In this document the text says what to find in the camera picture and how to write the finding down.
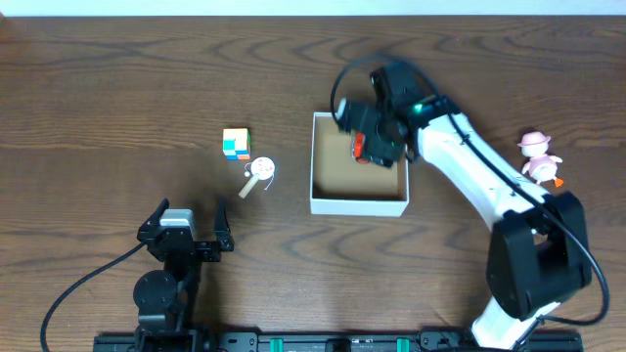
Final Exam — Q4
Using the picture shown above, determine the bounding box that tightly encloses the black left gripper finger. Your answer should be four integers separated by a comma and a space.
144, 198, 169, 226
213, 199, 235, 251

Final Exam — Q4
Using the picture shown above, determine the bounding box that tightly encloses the red toy truck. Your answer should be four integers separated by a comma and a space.
351, 133, 370, 164

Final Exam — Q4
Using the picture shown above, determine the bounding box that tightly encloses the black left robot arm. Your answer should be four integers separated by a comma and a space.
133, 198, 235, 333

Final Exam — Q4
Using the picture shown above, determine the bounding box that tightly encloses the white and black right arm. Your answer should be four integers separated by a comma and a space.
330, 59, 598, 350

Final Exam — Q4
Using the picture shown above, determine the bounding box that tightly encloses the white cardboard box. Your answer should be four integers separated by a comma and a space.
309, 111, 410, 217

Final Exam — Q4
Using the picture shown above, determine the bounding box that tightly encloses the small wooden rattle drum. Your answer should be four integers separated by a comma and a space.
238, 156, 276, 198

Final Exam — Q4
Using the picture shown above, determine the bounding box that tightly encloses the multicoloured puzzle cube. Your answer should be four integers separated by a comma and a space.
222, 128, 250, 160

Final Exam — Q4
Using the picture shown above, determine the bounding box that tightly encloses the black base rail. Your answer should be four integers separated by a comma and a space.
92, 330, 583, 352

